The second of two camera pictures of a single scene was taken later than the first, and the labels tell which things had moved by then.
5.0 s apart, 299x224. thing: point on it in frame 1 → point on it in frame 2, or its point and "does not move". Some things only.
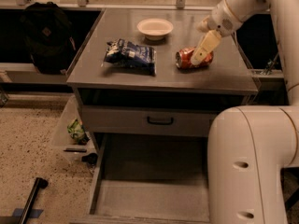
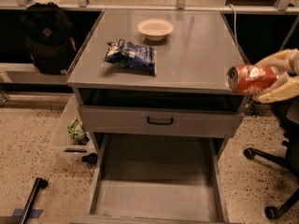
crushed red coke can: x=183 y=59 → x=249 y=78
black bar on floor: x=39 y=183 does not move
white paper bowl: x=154 y=29 does not move
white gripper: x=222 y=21 → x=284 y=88
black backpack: x=49 y=36 does not move
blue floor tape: x=32 y=214 does not move
